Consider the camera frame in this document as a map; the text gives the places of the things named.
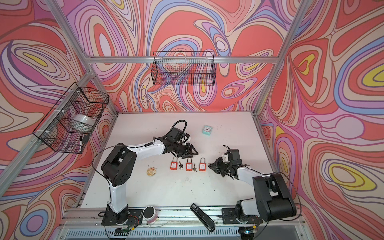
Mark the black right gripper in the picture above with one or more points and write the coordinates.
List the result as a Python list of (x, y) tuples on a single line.
[(215, 166)]

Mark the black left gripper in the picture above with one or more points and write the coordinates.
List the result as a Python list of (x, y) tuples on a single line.
[(188, 151)]

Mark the red padlock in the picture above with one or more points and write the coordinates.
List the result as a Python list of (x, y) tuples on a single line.
[(202, 165), (189, 164), (174, 163)]

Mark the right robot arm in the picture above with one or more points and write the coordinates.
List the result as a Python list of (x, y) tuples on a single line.
[(272, 201)]

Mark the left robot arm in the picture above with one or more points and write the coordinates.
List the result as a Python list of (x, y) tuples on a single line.
[(119, 165)]

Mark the teal small box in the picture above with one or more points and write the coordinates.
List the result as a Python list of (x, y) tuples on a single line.
[(207, 130)]

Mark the beige round badge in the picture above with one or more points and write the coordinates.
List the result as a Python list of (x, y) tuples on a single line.
[(151, 171)]

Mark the black stapler tool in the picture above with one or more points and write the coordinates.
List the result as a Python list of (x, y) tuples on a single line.
[(203, 217)]

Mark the round black white speaker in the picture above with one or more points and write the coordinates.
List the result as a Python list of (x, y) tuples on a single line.
[(150, 214)]

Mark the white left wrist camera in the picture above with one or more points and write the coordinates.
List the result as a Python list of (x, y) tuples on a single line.
[(184, 138)]

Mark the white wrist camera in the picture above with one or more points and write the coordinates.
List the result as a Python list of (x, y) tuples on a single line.
[(225, 157), (184, 138)]

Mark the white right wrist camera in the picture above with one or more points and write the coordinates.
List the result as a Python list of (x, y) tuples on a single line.
[(225, 157)]

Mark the back black wire basket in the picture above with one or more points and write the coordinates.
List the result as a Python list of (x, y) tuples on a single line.
[(184, 68)]

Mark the side black wire basket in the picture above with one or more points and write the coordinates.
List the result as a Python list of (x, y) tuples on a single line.
[(64, 135)]

